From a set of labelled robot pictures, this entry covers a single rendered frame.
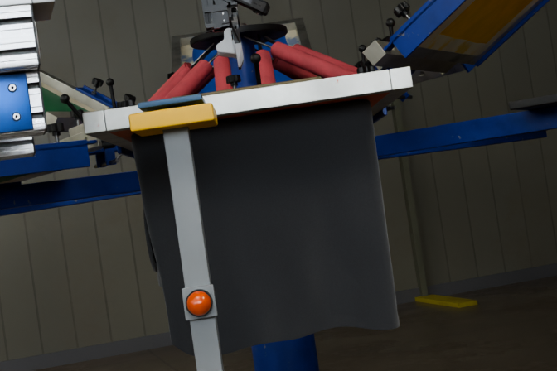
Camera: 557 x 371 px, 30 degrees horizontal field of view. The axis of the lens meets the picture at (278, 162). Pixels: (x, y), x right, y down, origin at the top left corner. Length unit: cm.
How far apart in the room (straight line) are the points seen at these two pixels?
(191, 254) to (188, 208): 7
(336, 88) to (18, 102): 57
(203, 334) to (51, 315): 465
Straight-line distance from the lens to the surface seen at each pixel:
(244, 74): 325
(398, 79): 185
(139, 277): 631
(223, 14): 245
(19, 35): 156
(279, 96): 183
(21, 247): 625
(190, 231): 164
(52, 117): 338
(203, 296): 161
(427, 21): 271
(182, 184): 164
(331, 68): 306
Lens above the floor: 80
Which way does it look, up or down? 2 degrees up
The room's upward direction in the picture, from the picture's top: 8 degrees counter-clockwise
